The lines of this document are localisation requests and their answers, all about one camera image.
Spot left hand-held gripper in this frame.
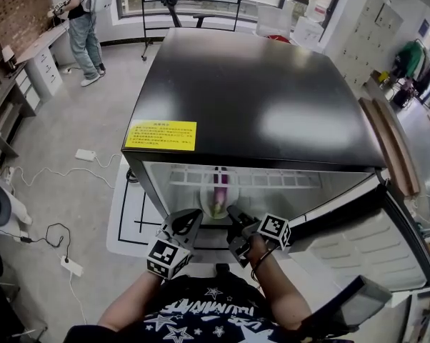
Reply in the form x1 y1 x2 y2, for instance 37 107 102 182
146 208 204 281

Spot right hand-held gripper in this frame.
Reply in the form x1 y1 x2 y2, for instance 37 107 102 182
226 205 293 268

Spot black fridge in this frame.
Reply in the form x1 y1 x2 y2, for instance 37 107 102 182
121 27 430 293

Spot person's right forearm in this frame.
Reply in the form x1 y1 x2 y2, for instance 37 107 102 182
249 234 313 331

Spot person's left forearm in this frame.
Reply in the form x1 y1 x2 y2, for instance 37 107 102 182
96 271 174 332

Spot white plate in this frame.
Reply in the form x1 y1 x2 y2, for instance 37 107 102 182
199 185 242 224

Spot black wrist band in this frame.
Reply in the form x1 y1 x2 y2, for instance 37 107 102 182
249 247 277 282

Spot white mat with black lines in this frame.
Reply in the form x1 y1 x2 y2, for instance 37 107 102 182
105 154 234 260

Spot yellow warning sticker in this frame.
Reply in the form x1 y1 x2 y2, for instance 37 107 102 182
124 119 198 152

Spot black star print shirt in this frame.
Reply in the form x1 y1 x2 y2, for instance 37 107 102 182
63 272 311 343

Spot white power adapter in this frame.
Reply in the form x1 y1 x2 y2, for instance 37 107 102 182
74 149 98 163

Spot white power strip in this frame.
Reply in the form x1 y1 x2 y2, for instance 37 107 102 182
59 255 85 278

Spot wooden boards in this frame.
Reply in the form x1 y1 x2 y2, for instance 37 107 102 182
357 97 421 197

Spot white round device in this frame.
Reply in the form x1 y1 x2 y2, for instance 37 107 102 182
0 171 34 236

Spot white cardboard box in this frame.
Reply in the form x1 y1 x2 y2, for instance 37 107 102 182
292 15 331 52

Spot black office chair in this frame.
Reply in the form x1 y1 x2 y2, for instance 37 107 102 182
166 4 216 30

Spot grey desk with drawers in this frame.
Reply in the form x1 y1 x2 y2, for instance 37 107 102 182
16 22 72 98

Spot white metal lockers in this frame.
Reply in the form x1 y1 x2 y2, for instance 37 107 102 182
338 0 405 87

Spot wooden shelf unit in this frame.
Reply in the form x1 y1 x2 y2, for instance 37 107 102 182
0 39 37 159

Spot clothes rack with green garment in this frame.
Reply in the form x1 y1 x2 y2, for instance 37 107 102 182
392 39 430 100

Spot white fridge wire shelf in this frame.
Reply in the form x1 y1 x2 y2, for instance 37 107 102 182
167 165 324 189

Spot black cable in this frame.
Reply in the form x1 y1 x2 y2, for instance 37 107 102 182
20 222 72 264

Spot white cable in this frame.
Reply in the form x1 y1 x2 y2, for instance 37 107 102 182
7 152 123 189

